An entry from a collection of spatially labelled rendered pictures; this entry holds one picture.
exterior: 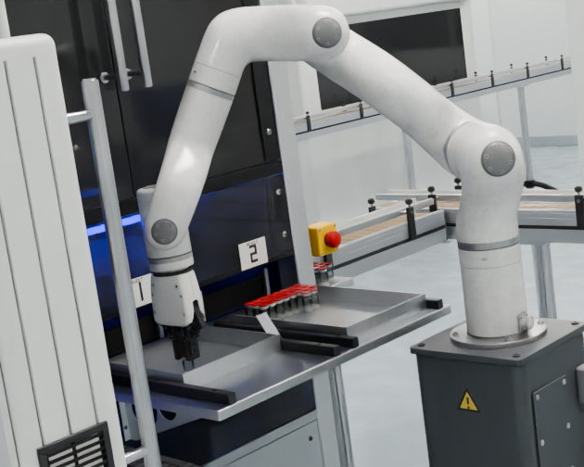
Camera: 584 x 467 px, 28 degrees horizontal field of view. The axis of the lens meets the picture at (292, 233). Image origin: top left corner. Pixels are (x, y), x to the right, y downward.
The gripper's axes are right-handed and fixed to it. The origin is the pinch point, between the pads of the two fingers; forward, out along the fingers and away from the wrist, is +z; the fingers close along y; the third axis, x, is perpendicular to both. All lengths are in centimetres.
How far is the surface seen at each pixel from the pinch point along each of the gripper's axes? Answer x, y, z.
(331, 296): 53, -10, 5
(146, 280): 9.3, -20.1, -10.3
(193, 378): -4.1, 5.5, 4.2
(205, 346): 16.3, -13.5, 5.5
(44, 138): -47, 36, -46
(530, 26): 843, -436, -30
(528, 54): 843, -442, -4
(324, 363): 16.9, 19.4, 6.7
